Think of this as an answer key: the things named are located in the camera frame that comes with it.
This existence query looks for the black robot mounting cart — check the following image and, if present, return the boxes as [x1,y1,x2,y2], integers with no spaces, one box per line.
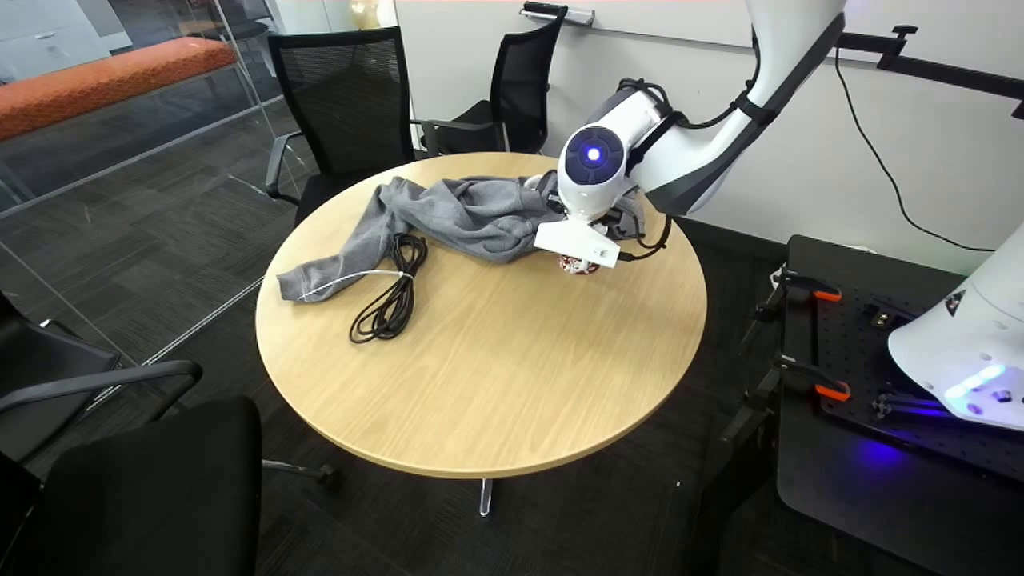
[690,233,1024,576]

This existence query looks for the black clamp orange handle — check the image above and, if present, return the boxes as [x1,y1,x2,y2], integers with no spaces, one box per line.
[719,351,857,447]
[748,262,848,326]

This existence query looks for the black camera mount rod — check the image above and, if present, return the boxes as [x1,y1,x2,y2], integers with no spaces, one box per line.
[834,23,1024,120]

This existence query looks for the black coiled cable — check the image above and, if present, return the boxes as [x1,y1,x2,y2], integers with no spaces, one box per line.
[347,233,432,349]

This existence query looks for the orange upholstered bench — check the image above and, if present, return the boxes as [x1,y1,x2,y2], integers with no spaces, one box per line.
[0,35,239,145]

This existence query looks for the grey hoodie garment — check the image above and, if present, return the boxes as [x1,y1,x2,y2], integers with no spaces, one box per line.
[280,172,651,308]

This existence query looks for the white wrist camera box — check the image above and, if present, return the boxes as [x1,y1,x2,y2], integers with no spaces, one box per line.
[531,218,624,273]

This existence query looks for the thin black wall cable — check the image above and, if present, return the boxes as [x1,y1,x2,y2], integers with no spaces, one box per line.
[830,46,997,258]

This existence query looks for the black robot wiring harness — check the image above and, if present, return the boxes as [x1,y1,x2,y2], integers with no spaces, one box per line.
[612,28,767,138]

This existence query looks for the black mesh office chair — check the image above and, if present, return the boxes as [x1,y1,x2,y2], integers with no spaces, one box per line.
[264,24,421,224]
[0,393,347,576]
[417,15,567,160]
[0,291,209,465]

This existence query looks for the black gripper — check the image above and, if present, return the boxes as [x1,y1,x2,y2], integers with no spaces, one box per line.
[600,202,651,253]

